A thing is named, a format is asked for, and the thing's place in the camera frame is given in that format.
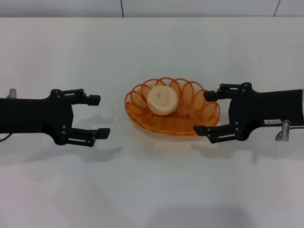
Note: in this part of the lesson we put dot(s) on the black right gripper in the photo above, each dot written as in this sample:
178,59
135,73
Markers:
266,107

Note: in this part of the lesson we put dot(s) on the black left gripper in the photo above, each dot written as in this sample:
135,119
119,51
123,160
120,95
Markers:
35,116

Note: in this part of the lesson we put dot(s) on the orange woven plastic basket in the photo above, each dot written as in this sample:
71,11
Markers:
166,123

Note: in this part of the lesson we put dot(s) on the beige round bread bun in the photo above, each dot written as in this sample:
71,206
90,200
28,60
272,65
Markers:
161,101

